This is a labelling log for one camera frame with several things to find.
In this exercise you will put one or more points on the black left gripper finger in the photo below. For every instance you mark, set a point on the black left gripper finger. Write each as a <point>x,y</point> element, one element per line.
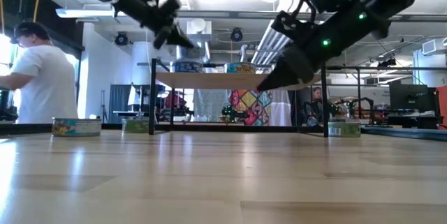
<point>178,39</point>
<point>160,39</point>

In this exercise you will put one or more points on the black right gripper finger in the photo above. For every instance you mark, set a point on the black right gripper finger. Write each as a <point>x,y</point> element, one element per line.
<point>286,70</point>

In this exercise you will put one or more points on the teal label seafood can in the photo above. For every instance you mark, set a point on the teal label seafood can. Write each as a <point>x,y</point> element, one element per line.
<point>241,68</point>
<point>77,128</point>

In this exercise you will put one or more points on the green label seafood can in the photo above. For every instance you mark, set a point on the green label seafood can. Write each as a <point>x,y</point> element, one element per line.
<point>344,130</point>
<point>135,126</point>

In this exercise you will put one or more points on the black background robot arm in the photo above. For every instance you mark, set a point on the black background robot arm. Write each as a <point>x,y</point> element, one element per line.
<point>232,113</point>
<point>366,103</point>

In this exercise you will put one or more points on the wooden shelf black metal legs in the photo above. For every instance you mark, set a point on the wooden shelf black metal legs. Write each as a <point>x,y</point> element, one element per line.
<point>209,81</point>

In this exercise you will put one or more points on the white hanging cloth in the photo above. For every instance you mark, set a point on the white hanging cloth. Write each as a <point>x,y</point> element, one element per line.
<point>281,107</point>

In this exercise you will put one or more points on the black round ceiling device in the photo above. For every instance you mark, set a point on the black round ceiling device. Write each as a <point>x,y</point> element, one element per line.
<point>121,38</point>
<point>236,34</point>

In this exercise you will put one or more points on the person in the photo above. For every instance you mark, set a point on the person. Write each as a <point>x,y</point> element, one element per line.
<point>317,102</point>
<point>49,84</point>

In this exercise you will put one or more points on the colourful patterned cloth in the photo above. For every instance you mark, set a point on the colourful patterned cloth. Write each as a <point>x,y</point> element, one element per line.
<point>249,103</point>

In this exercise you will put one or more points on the grey overhead beam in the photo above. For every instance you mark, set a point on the grey overhead beam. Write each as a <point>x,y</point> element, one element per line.
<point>227,15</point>

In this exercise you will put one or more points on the bright ceiling light strip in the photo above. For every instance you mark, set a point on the bright ceiling light strip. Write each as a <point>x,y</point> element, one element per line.
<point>87,13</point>

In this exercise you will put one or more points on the grey hanging cloth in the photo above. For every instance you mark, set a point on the grey hanging cloth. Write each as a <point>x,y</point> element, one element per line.
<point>209,105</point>

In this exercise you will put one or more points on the grey curtain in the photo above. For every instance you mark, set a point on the grey curtain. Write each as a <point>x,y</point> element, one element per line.
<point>118,100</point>

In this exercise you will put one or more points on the black monitor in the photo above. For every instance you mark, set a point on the black monitor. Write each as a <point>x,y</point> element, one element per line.
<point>410,96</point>

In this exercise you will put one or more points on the orange panel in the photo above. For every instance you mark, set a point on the orange panel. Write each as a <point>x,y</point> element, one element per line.
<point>443,103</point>

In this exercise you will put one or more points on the black desk equipment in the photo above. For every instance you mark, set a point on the black desk equipment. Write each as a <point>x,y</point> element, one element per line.
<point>5,105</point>

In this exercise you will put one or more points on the black background rig frame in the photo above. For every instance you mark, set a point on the black background rig frame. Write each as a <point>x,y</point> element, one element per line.
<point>384,67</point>

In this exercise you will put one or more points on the black aluminium rig frame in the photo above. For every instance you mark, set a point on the black aluminium rig frame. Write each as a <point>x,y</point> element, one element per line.
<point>227,127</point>

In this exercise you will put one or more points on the white wall unit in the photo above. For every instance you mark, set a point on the white wall unit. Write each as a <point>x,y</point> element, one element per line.
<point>434,46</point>

